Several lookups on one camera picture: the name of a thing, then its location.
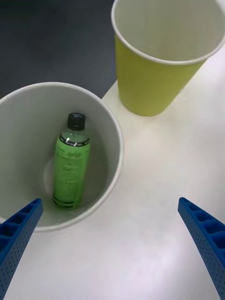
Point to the grey waste bin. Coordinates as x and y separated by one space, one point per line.
23 140

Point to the green bottle with black cap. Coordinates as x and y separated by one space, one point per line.
70 168

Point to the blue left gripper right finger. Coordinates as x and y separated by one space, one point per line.
208 243

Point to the yellow-green waste bin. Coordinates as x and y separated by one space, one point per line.
145 89

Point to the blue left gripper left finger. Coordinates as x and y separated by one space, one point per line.
18 236

